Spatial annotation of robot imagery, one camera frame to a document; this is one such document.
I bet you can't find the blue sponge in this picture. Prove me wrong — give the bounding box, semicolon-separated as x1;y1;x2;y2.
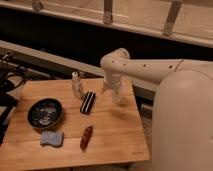
40;131;64;147

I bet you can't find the metal window frame rail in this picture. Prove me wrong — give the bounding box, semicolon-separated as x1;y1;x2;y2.
0;0;213;48

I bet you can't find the white ceramic cup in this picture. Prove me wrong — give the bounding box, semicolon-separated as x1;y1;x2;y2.
112;88;123;104

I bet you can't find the dark ceramic bowl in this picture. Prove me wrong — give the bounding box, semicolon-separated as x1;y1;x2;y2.
27;98;63;130

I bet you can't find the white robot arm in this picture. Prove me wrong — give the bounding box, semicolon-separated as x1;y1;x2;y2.
100;48;213;171

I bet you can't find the wooden board table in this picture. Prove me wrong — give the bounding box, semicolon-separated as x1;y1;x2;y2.
0;78;149;171

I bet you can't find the black white striped object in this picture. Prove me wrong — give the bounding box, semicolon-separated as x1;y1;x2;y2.
80;92;96;114

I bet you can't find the small white bottle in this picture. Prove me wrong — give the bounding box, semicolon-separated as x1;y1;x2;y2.
72;72;85;99

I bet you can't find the brown red oblong object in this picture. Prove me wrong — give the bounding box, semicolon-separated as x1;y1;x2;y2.
80;126;93;151

